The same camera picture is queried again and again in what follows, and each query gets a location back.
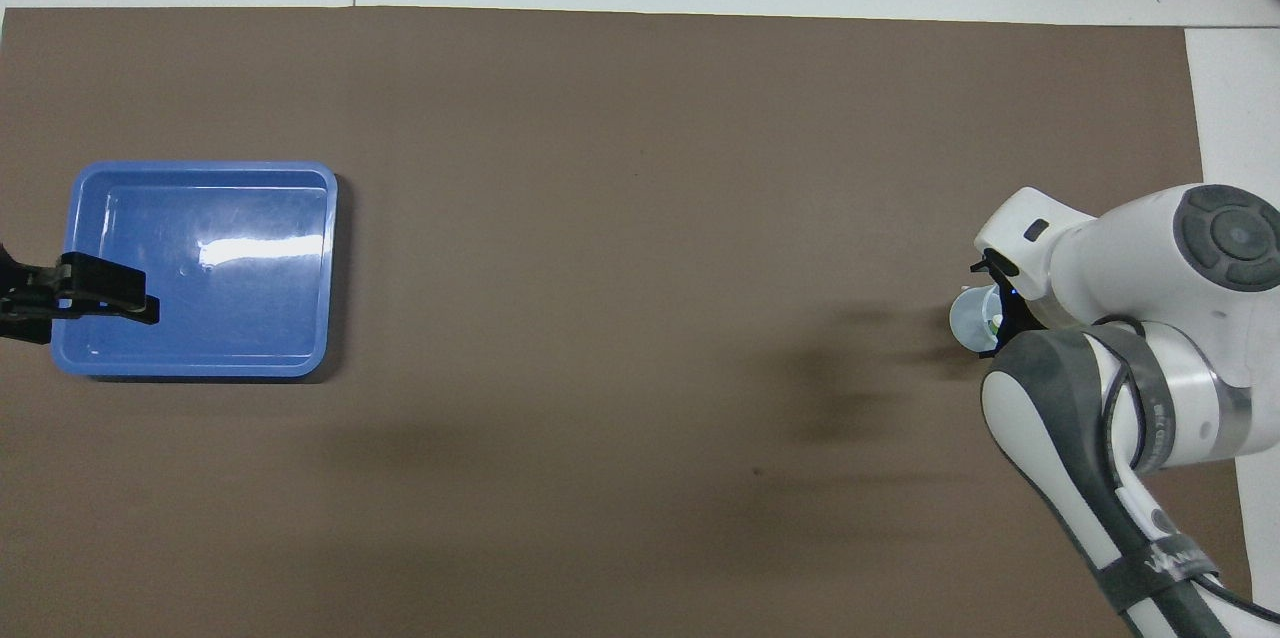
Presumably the blue plastic tray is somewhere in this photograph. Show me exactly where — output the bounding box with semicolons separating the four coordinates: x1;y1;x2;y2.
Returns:
50;160;339;379

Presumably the brown table mat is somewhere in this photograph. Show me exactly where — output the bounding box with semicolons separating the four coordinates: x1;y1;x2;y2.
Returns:
0;6;1256;638

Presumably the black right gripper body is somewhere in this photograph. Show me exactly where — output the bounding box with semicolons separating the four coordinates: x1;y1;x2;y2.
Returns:
1000;286;1046;339

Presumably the translucent plastic cup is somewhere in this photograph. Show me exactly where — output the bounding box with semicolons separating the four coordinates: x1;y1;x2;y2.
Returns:
949;285;1001;355

